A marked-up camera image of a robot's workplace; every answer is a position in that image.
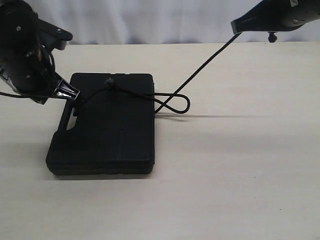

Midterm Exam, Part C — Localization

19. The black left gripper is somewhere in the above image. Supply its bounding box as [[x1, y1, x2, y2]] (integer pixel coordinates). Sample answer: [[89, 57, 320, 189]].
[[0, 0, 80, 105]]

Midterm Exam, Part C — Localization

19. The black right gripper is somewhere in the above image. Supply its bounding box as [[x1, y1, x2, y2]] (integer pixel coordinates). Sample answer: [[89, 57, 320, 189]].
[[230, 0, 320, 42]]

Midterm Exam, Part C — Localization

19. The black plastic carrying case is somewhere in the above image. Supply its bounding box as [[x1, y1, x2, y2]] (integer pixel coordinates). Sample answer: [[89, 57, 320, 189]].
[[45, 73, 155, 176]]

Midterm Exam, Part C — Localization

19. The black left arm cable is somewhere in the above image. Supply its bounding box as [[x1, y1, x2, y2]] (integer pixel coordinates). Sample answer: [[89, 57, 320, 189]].
[[0, 91, 38, 99]]

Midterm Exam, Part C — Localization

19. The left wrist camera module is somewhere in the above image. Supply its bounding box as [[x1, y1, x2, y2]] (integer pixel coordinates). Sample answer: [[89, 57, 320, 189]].
[[37, 19, 73, 52]]

